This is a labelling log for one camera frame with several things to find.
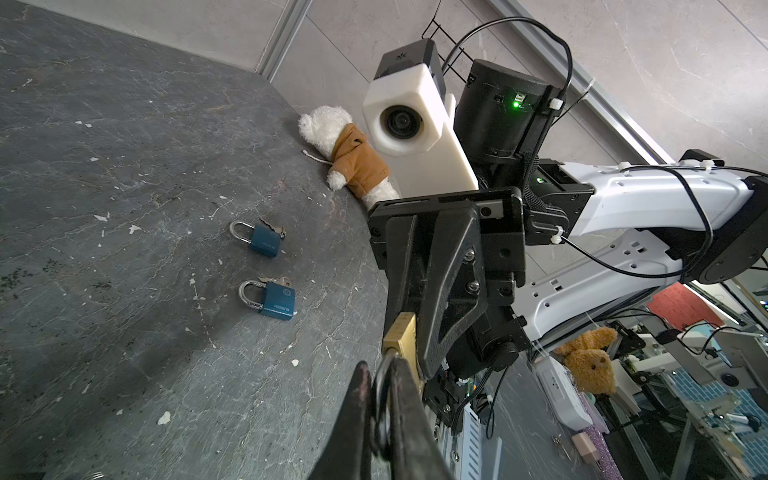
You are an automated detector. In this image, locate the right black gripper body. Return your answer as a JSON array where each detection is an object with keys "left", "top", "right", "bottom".
[{"left": 368, "top": 187, "right": 526, "bottom": 322}]

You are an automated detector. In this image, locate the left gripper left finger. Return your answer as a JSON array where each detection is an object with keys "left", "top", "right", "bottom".
[{"left": 308, "top": 361, "right": 373, "bottom": 480}]

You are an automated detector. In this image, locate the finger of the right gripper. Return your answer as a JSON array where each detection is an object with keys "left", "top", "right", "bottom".
[
  {"left": 416, "top": 207, "right": 488, "bottom": 380},
  {"left": 384, "top": 215, "right": 420, "bottom": 334}
]

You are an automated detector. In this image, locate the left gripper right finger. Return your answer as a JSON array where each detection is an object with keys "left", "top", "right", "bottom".
[{"left": 388, "top": 358, "right": 453, "bottom": 480}]

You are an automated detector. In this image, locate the brass yellow padlock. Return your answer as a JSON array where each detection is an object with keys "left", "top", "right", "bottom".
[{"left": 373, "top": 312, "right": 424, "bottom": 454}]

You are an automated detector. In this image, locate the blue padlock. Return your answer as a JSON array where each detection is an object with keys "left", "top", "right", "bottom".
[
  {"left": 228, "top": 219, "right": 286, "bottom": 258},
  {"left": 238, "top": 277, "right": 296, "bottom": 321}
]

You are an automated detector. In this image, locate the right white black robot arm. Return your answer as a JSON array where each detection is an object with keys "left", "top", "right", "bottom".
[{"left": 363, "top": 52, "right": 767, "bottom": 380}]

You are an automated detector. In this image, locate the white teddy bear brown hoodie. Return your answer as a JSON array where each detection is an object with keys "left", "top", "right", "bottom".
[{"left": 298, "top": 106, "right": 400, "bottom": 210}]

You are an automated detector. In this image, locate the brown teddy bear background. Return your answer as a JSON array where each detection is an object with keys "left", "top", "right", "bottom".
[{"left": 555, "top": 327, "right": 618, "bottom": 395}]

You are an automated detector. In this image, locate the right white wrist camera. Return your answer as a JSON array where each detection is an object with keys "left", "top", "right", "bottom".
[{"left": 362, "top": 39, "right": 479, "bottom": 198}]

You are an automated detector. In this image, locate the black wire hook rack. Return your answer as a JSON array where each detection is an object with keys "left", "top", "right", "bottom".
[{"left": 421, "top": 1, "right": 474, "bottom": 89}]

